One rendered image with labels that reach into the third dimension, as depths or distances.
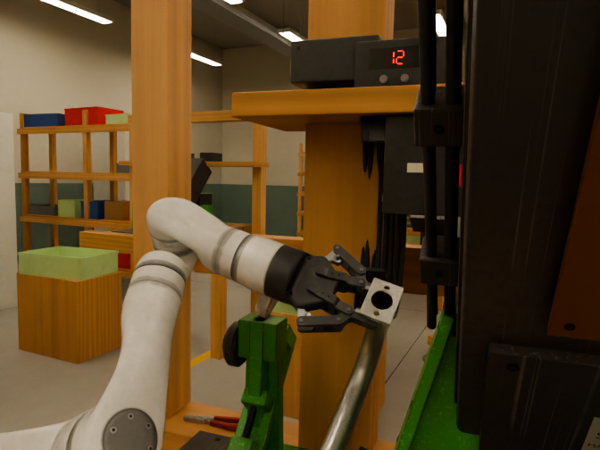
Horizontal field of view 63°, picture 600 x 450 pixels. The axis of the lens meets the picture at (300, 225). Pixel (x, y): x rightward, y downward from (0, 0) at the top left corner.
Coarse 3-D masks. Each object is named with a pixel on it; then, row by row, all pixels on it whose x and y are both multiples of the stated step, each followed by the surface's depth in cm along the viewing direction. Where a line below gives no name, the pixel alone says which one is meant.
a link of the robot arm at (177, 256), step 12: (156, 240) 69; (156, 252) 65; (168, 252) 65; (180, 252) 71; (192, 252) 72; (144, 264) 63; (156, 264) 63; (168, 264) 64; (180, 264) 65; (192, 264) 71
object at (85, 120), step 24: (24, 120) 650; (48, 120) 635; (72, 120) 616; (96, 120) 596; (120, 120) 582; (24, 144) 653; (24, 168) 655; (120, 168) 589; (24, 192) 659; (24, 216) 656; (48, 216) 643; (72, 216) 629; (96, 216) 609; (120, 216) 600; (24, 240) 666; (120, 264) 602
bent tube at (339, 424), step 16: (384, 288) 61; (400, 288) 61; (368, 304) 60; (384, 304) 64; (384, 320) 59; (368, 336) 67; (384, 336) 66; (368, 352) 68; (368, 368) 68; (352, 384) 68; (368, 384) 68; (352, 400) 66; (336, 416) 65; (352, 416) 65; (336, 432) 63; (336, 448) 62
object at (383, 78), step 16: (368, 48) 75; (384, 48) 74; (400, 48) 74; (416, 48) 73; (368, 64) 75; (384, 64) 75; (400, 64) 74; (416, 64) 73; (368, 80) 76; (384, 80) 74; (400, 80) 74; (416, 80) 73
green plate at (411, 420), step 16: (448, 320) 47; (448, 336) 47; (432, 352) 47; (448, 352) 48; (432, 368) 47; (448, 368) 48; (416, 384) 59; (432, 384) 49; (448, 384) 48; (416, 400) 48; (432, 400) 49; (448, 400) 48; (416, 416) 48; (432, 416) 49; (448, 416) 49; (400, 432) 57; (416, 432) 50; (432, 432) 49; (448, 432) 49; (400, 448) 49; (416, 448) 50; (432, 448) 49; (448, 448) 49; (464, 448) 48
